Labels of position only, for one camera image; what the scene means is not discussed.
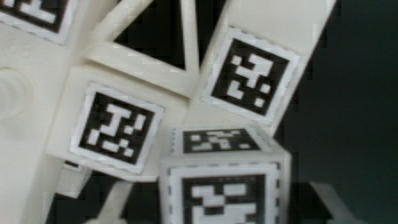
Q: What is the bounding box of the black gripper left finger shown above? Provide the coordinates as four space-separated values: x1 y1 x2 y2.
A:
84 181 160 224

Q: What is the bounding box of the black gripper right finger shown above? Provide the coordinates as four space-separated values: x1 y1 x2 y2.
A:
294 182 368 224

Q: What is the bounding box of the white chair leg with tag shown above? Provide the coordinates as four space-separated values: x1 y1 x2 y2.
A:
57 161 93 198

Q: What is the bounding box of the white chair back frame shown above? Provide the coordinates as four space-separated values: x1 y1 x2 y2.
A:
0 0 336 224

